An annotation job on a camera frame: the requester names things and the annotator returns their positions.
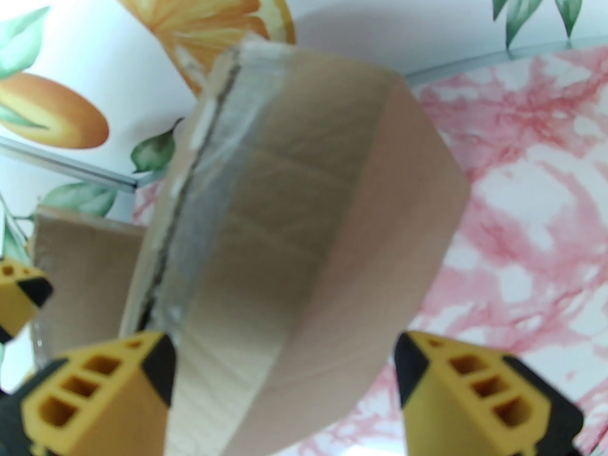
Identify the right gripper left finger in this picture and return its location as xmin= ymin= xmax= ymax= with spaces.
xmin=0 ymin=331 xmax=177 ymax=456

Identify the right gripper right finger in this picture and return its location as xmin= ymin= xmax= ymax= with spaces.
xmin=394 ymin=331 xmax=585 ymax=456

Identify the long taped cardboard box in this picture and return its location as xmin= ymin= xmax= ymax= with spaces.
xmin=31 ymin=206 xmax=148 ymax=369

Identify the short taped cardboard box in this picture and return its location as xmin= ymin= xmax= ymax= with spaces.
xmin=119 ymin=34 xmax=471 ymax=456

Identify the aluminium left frame post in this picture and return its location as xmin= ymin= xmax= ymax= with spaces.
xmin=0 ymin=141 xmax=139 ymax=191

